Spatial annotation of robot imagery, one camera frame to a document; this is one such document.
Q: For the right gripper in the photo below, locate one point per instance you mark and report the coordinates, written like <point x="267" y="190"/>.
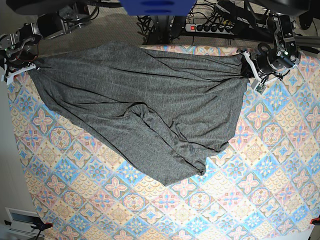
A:
<point x="10" y="69"/>

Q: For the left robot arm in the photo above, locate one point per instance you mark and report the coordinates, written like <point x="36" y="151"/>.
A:
<point x="281" y="28"/>

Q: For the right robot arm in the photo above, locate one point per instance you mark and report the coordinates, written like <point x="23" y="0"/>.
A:
<point x="17" y="53"/>

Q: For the red clamp lower right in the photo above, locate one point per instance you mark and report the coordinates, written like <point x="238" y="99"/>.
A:
<point x="315" y="221"/>

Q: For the patterned tablecloth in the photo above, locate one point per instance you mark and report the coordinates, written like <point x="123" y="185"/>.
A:
<point x="266" y="184"/>

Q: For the grey t-shirt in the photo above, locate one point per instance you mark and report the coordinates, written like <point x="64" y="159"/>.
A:
<point x="163" y="112"/>

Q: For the red black clamp lower left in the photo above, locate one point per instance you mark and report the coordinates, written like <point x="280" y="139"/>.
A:
<point x="37" y="226"/>

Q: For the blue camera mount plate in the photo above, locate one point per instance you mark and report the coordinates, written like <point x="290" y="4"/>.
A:
<point x="157" y="7"/>

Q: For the white wall vent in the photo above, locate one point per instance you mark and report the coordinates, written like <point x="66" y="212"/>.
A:
<point x="20" y="219"/>

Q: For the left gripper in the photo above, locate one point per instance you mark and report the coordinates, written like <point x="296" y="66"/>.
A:
<point x="264" y="67"/>

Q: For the aluminium frame post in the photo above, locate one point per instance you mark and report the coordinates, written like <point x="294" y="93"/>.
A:
<point x="307" y="38"/>

